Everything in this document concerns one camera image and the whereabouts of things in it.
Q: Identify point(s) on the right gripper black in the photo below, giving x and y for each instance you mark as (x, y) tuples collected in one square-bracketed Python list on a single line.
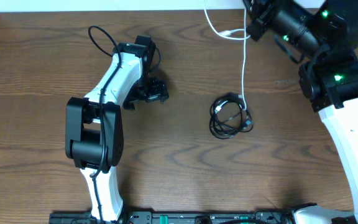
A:
[(260, 14)]

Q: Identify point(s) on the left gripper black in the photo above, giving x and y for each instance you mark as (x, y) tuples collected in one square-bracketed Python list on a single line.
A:
[(160, 93)]

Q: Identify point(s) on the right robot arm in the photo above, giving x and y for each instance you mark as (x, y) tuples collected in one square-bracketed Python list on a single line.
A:
[(328, 73)]

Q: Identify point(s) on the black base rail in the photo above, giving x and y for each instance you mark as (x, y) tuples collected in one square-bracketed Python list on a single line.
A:
[(173, 218)]

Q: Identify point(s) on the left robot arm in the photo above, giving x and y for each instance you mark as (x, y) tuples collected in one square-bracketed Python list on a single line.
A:
[(94, 137)]

